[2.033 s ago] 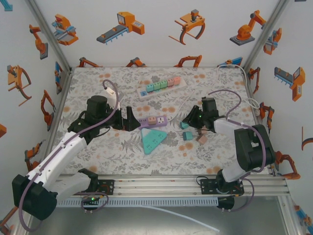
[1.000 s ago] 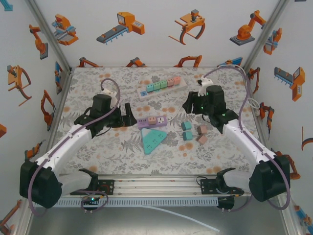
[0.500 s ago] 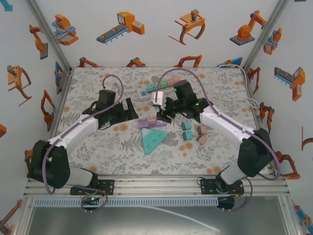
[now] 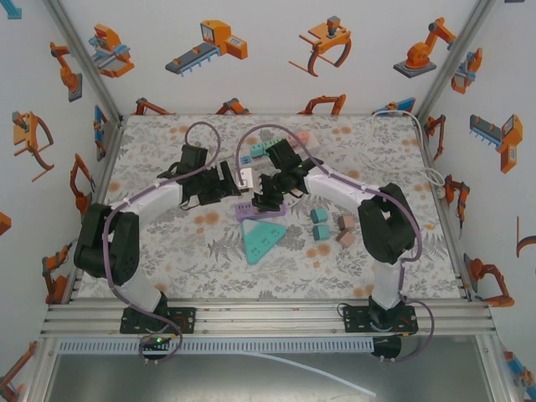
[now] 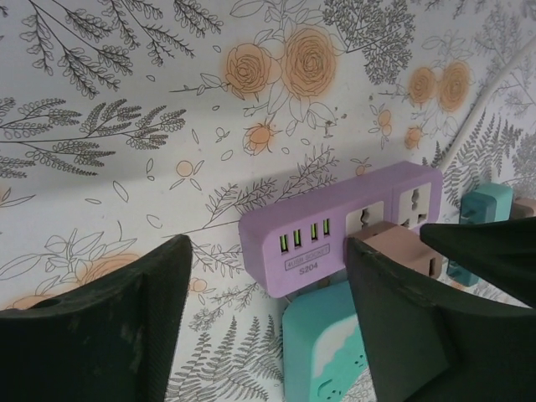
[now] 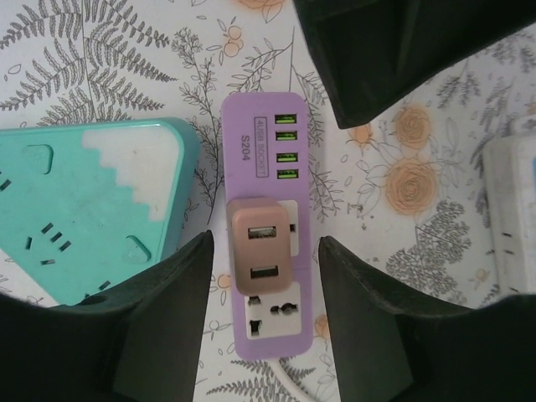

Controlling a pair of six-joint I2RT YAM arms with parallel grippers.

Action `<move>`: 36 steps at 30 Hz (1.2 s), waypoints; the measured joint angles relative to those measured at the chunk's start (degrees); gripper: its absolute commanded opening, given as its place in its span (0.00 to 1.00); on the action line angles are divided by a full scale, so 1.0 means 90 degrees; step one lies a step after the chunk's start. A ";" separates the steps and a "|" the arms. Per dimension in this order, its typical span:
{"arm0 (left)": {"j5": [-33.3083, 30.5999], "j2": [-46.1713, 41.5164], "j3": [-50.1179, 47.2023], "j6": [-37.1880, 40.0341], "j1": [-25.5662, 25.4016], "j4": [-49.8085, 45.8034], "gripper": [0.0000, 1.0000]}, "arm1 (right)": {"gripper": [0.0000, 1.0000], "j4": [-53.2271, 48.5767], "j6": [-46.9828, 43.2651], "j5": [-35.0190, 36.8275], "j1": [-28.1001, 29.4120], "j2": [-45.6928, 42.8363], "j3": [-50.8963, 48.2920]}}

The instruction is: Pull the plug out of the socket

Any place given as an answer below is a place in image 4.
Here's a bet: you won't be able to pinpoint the purple power strip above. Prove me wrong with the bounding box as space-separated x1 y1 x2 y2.
234 201 289 222

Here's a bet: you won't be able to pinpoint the long white power strip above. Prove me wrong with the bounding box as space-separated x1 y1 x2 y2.
233 130 322 171

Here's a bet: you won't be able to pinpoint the teal triangular power strip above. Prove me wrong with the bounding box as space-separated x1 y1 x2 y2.
240 218 288 265

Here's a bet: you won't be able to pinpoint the floral patterned table mat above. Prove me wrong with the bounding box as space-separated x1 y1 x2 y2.
77 113 469 301

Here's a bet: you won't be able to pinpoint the aluminium table edge rails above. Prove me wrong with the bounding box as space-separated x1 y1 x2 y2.
41 297 495 338

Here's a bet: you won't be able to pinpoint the white plastic tube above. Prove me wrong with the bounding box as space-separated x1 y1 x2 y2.
240 351 378 398

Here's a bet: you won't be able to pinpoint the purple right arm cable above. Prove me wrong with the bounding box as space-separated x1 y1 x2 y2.
234 124 436 364

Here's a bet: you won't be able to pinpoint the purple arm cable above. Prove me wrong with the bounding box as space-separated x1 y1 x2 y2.
234 124 436 364
102 121 223 363

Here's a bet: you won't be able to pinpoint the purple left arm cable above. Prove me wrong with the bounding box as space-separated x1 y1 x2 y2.
102 121 223 363

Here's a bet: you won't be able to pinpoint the aluminium table side rail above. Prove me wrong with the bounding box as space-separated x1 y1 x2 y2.
62 116 126 305
416 119 472 302

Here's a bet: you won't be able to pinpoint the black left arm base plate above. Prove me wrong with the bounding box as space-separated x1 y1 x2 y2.
120 307 198 335

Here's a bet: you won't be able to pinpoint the grey slotted cable duct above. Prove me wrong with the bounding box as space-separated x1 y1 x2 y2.
58 338 375 354

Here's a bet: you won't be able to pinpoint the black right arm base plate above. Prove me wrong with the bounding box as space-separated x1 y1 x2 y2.
342 304 420 336

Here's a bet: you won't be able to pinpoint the thick white power cord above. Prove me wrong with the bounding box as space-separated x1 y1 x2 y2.
358 109 447 200

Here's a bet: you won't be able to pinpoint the aluminium frame post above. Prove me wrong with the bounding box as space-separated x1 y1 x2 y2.
44 0 126 122
413 0 500 122

